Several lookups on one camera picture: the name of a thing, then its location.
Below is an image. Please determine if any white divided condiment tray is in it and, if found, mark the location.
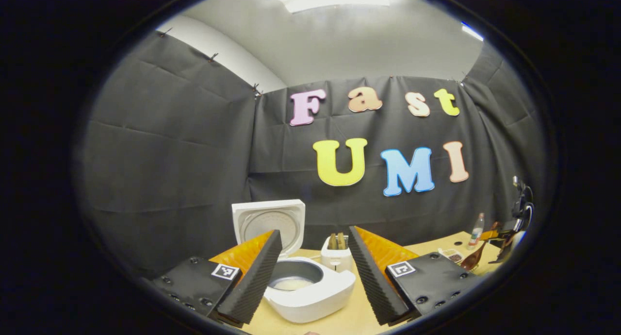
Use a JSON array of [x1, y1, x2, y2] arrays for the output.
[[438, 248, 464, 265]]

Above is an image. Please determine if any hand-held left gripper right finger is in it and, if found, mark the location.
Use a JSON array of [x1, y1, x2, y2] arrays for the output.
[[348, 225, 486, 326]]

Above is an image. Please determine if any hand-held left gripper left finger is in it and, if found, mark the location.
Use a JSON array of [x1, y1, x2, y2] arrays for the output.
[[148, 229, 283, 326]]

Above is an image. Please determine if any wooden spoon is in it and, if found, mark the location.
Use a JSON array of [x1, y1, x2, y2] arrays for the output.
[[460, 241, 488, 271]]

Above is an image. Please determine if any plastic bottle with red label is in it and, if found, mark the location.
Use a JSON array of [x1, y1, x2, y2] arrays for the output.
[[468, 213, 485, 250]]

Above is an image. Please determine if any small ceiling light panel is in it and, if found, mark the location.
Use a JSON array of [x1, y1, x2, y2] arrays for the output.
[[461, 22, 485, 42]]

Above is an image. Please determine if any black backdrop cloth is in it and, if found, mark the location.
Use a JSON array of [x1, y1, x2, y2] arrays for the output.
[[78, 32, 549, 280]]

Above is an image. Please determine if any white toaster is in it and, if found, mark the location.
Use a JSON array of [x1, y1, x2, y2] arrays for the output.
[[321, 235, 354, 272]]

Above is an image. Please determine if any white rice cooker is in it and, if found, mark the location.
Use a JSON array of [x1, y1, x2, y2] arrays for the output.
[[231, 199, 356, 324]]

